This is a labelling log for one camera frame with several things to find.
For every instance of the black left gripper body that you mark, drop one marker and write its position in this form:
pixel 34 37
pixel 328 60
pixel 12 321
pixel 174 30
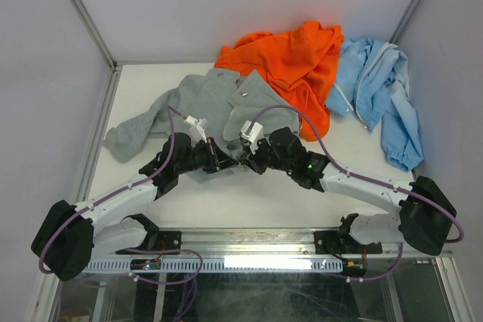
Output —
pixel 200 157

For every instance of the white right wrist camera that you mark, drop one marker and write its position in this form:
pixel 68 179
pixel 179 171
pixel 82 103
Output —
pixel 251 133

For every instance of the slotted cable duct with light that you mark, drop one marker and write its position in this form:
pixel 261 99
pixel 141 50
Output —
pixel 227 264

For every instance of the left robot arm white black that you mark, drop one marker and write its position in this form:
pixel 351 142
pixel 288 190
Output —
pixel 150 183

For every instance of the left aluminium corner post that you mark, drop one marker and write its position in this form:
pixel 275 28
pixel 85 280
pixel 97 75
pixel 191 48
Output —
pixel 90 26

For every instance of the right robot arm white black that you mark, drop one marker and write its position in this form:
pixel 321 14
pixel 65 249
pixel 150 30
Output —
pixel 416 213

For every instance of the grey zip hoodie jacket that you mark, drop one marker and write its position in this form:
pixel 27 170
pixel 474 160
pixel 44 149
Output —
pixel 225 98

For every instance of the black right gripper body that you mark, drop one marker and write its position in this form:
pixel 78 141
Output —
pixel 263 157

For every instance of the light blue jacket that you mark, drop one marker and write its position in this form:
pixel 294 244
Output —
pixel 372 81

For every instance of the aluminium corner post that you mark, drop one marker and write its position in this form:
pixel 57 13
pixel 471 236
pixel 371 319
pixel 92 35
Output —
pixel 413 1
pixel 90 26

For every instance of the orange jacket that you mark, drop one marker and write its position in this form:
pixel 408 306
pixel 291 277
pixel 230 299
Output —
pixel 300 65

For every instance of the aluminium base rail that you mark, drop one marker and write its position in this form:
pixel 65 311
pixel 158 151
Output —
pixel 249 241

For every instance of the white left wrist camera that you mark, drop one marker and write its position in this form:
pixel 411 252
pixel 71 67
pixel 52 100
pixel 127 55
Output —
pixel 196 128

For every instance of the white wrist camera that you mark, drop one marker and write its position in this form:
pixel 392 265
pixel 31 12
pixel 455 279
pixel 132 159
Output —
pixel 196 128
pixel 251 133

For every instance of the right aluminium corner post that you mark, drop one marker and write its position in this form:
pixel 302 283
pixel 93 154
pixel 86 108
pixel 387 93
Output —
pixel 413 1

